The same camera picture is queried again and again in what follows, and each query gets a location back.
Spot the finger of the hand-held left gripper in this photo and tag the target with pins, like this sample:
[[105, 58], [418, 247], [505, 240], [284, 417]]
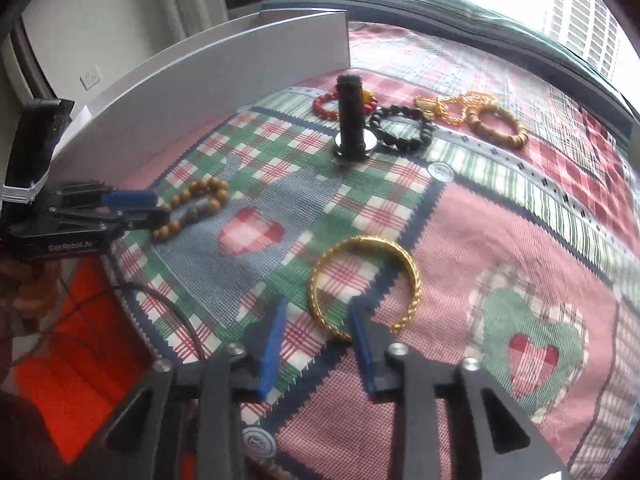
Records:
[[132, 198], [147, 219]]

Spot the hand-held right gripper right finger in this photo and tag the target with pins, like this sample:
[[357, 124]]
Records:
[[362, 355]]

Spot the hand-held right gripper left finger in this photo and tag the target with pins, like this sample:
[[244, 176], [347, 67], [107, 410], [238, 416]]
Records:
[[270, 350]]

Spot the gold twisted bangle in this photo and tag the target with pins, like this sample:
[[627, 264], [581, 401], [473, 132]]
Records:
[[367, 241]]

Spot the black jewelry stand post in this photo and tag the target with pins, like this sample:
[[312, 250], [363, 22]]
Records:
[[352, 110]]

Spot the person's left hand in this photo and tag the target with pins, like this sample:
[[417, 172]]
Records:
[[30, 285]]

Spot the white board panel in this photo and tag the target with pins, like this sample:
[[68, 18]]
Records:
[[200, 85]]

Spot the orange cloth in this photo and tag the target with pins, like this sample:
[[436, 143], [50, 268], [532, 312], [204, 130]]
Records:
[[65, 375]]

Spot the plaid patchwork blanket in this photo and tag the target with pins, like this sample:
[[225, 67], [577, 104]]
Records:
[[500, 240]]

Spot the green striped blanket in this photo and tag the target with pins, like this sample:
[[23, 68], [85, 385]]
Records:
[[450, 5]]

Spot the white wall outlet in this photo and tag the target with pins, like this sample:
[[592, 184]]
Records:
[[91, 77]]

